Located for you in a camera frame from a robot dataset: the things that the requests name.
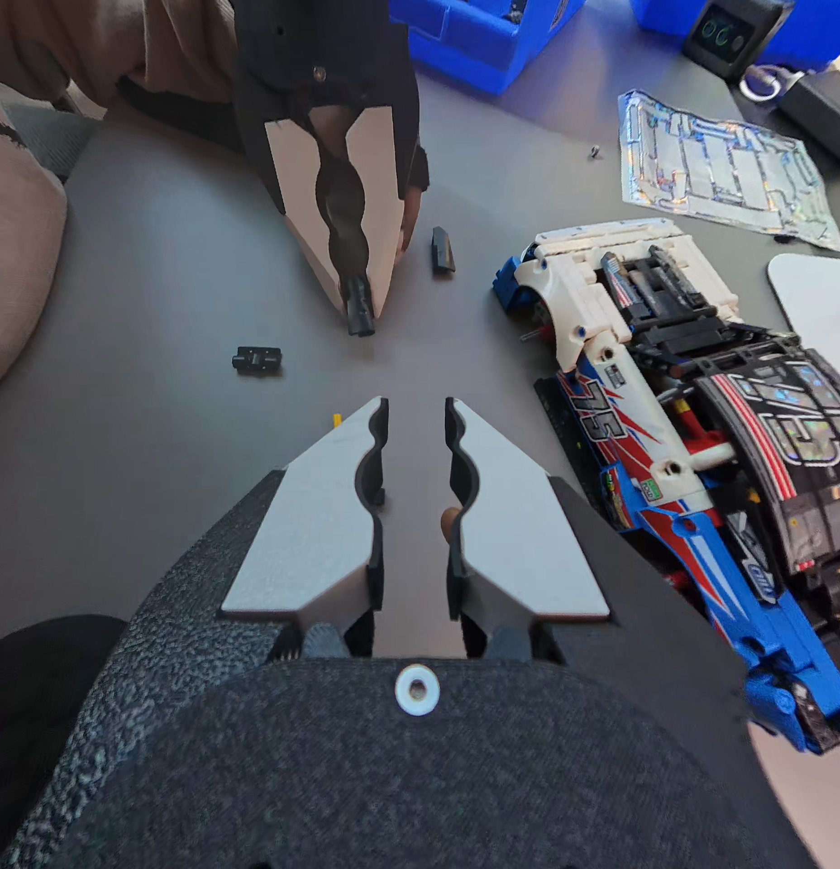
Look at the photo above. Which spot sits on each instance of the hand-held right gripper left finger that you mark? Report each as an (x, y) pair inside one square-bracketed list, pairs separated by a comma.
[(304, 536)]

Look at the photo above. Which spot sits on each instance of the person's left forearm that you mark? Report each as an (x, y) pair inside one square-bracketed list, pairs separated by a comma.
[(87, 41)]

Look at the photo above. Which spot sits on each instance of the grey chair seat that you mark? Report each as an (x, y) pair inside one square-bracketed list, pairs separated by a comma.
[(46, 136)]

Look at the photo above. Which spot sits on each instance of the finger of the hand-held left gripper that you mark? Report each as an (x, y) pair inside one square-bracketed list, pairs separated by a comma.
[(298, 183), (386, 190)]

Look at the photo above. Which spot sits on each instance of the black mesh wrist rest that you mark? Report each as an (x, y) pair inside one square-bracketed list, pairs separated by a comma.
[(33, 713)]

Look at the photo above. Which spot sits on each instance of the person's left hand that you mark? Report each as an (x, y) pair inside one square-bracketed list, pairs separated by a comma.
[(412, 221)]

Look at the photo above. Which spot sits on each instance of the black power adapter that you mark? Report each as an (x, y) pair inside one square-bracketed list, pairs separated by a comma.
[(820, 108)]

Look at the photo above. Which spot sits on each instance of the holographic sticker sheet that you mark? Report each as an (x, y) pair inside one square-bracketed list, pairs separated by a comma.
[(719, 176)]

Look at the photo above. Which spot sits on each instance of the black device with green display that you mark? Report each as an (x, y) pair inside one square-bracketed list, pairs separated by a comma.
[(759, 27)]

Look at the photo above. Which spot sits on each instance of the person's right hand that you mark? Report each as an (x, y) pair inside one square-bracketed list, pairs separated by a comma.
[(450, 524)]

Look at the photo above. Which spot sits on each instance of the black cylindrical connector piece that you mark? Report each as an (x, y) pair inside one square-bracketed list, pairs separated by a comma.
[(359, 312)]

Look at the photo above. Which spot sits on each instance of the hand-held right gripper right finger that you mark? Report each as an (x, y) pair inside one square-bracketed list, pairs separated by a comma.
[(528, 543)]

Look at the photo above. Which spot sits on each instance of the white adjustable stand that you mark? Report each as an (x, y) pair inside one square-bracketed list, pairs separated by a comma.
[(814, 299)]

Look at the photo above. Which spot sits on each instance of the brick-built toy race car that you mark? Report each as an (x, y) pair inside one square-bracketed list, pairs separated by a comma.
[(596, 319)]

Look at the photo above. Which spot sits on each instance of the long black brick piece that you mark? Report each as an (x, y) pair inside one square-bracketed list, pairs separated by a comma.
[(442, 251)]

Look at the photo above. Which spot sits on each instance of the black brick piece with nubs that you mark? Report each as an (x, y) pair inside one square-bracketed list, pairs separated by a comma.
[(257, 360)]

